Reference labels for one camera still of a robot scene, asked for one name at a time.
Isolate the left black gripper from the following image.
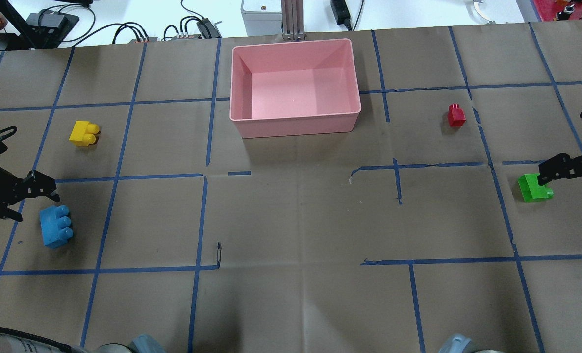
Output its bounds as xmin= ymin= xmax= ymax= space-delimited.
xmin=0 ymin=126 xmax=61 ymax=223

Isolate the green block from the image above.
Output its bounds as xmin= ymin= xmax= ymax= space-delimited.
xmin=517 ymin=174 xmax=555 ymax=203

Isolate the blue block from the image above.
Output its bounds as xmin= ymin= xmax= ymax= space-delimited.
xmin=38 ymin=205 xmax=74 ymax=249

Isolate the red block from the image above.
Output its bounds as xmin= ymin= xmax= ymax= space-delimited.
xmin=447 ymin=103 xmax=466 ymax=127

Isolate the white square box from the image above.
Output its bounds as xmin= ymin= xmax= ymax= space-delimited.
xmin=241 ymin=0 xmax=282 ymax=36

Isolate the pink plastic box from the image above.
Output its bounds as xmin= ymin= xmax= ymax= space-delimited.
xmin=229 ymin=38 xmax=362 ymax=139

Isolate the yellow block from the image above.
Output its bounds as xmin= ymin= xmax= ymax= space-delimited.
xmin=69 ymin=120 xmax=101 ymax=147

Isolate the black power adapter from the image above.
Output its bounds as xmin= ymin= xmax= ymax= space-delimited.
xmin=329 ymin=0 xmax=352 ymax=30

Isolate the aluminium frame post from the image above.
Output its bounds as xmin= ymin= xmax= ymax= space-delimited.
xmin=281 ymin=0 xmax=305 ymax=42

